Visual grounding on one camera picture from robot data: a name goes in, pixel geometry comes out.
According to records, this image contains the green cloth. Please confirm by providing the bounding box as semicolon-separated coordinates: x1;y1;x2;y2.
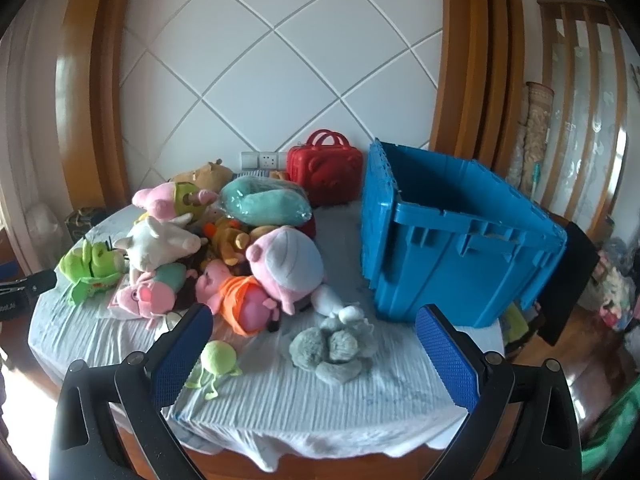
582;387;640;478

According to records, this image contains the brown capybara plush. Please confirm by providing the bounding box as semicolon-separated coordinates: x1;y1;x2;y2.
169;159;236;188

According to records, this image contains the white horned plush animal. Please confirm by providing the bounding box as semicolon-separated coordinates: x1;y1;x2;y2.
112;217;209;286

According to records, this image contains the pink pig plush teal outfit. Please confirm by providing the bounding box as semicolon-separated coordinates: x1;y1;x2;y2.
109;262;198;323

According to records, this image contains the rolled patterned rug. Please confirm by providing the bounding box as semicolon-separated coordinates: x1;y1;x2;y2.
505;81;555;196

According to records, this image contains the brown bear plush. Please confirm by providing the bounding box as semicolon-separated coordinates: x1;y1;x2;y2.
205;217;253;267

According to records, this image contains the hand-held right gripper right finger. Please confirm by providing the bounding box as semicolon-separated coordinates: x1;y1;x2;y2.
415;303;583;480

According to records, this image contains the pile of colourful clothes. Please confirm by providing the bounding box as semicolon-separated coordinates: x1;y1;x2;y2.
582;240;640;333

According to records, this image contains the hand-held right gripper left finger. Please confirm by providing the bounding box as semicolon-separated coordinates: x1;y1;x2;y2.
48;302;215;480

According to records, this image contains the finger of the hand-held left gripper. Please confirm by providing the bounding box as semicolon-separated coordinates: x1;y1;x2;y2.
0;270;57;295

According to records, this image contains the green frog plush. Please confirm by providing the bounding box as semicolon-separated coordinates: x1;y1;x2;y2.
56;239;130;307

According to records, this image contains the wooden slatted glass partition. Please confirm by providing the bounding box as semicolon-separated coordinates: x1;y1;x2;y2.
537;0;640;241

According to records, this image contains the large pink and blue plush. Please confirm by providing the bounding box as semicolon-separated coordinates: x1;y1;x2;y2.
245;226;326;317

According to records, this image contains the white long plush toy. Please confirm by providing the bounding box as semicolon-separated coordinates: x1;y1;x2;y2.
311;284;367;325

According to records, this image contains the small green round plush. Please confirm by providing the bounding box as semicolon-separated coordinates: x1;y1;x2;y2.
184;340;244;401

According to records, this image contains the grey furry plush toy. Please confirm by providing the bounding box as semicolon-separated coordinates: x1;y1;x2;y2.
290;315;381;386

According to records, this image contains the pink pig plush green hood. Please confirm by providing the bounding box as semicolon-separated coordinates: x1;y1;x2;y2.
131;181;219;222

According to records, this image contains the blue plastic storage crate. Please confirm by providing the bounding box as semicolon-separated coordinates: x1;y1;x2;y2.
361;138;568;328

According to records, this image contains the teal neck pillow in bag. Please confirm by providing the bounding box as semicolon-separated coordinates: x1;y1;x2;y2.
218;174;315;228

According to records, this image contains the red toy suitcase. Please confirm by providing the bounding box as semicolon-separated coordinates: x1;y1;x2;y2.
286;129;364;207

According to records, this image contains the pink pig plush orange dress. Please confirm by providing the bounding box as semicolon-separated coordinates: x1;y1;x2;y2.
195;259;282;337

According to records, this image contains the yellow-green soft item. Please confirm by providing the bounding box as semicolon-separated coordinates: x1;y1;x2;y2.
502;302;533;348

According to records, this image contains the wood-framed white padded headboard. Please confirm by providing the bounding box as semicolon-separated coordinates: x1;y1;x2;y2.
55;0;528;211

